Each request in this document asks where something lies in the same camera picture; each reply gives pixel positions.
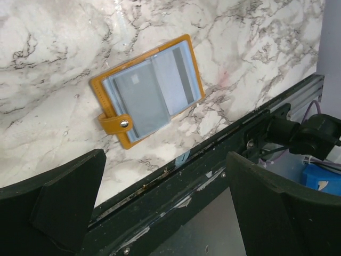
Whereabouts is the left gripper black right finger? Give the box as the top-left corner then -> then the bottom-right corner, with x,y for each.
226,152 -> 340,255

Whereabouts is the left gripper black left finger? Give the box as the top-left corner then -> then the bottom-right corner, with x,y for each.
1,149 -> 106,255

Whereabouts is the mustard yellow card holder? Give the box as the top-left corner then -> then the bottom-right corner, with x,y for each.
90,34 -> 205,149

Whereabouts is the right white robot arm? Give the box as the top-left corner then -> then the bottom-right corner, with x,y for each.
242,114 -> 340,161

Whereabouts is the blue box under table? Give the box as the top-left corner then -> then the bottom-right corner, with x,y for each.
301,164 -> 340,196

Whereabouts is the black mounting rail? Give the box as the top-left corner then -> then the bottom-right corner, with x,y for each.
81,74 -> 324,255

